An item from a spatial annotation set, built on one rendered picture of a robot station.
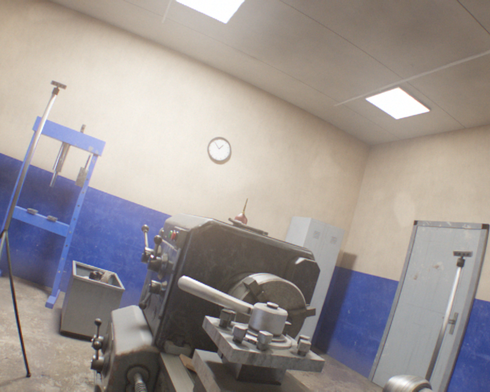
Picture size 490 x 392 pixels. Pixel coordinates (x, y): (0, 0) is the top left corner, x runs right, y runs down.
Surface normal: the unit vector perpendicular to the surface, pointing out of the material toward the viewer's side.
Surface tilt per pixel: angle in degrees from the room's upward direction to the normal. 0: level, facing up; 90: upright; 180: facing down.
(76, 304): 90
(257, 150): 90
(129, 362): 90
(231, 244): 90
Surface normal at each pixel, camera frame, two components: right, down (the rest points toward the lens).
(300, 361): 0.38, -0.04
